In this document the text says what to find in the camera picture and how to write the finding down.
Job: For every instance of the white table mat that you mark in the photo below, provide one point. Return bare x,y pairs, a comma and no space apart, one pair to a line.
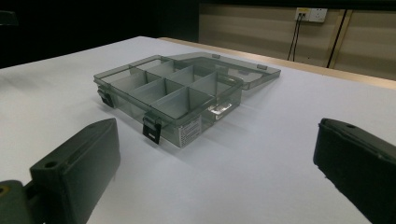
249,161

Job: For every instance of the transparent grey compartment box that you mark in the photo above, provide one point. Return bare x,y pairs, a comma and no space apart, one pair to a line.
174,102

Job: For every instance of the white wall socket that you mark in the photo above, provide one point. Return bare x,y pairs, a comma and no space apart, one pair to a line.
311,15

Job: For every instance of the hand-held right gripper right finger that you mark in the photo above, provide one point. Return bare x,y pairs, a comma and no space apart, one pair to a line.
358,161

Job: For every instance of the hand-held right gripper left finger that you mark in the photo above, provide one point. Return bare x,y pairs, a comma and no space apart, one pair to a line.
77,168

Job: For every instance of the wooden table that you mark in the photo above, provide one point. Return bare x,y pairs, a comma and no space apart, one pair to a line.
311,67

